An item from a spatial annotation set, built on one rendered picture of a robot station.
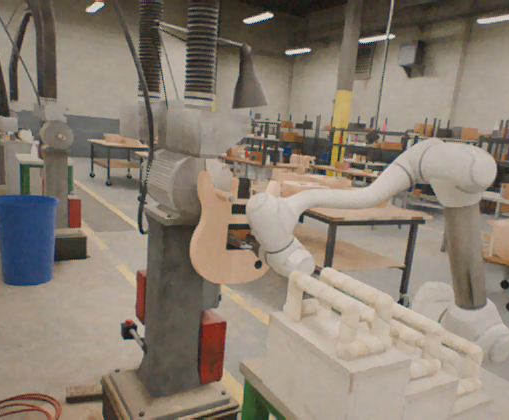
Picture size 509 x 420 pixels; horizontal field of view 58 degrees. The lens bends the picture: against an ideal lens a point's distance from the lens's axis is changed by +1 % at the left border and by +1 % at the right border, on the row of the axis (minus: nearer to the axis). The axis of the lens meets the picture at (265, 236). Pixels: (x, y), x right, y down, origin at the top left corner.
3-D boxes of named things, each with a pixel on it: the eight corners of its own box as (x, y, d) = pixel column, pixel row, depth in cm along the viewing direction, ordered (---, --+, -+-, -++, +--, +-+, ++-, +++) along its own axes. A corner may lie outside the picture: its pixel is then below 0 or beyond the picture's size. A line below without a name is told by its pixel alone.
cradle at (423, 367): (392, 377, 92) (395, 362, 92) (429, 366, 98) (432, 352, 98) (405, 385, 90) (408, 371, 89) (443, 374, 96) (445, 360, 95)
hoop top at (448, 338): (407, 327, 120) (409, 315, 119) (415, 325, 121) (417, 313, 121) (476, 363, 103) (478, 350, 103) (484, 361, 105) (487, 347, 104)
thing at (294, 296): (281, 318, 97) (286, 276, 95) (293, 316, 99) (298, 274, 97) (290, 324, 94) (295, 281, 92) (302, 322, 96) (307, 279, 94)
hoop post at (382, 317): (365, 346, 87) (372, 300, 85) (377, 343, 89) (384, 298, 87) (377, 354, 85) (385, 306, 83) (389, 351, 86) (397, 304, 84)
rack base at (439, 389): (312, 371, 111) (316, 336, 109) (362, 358, 119) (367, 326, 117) (399, 440, 88) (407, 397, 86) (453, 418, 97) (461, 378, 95)
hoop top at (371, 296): (316, 280, 99) (318, 266, 99) (327, 278, 101) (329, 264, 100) (383, 315, 83) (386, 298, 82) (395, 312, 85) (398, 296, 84)
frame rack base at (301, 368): (260, 384, 103) (267, 312, 99) (313, 370, 111) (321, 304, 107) (341, 462, 81) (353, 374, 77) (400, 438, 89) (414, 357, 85)
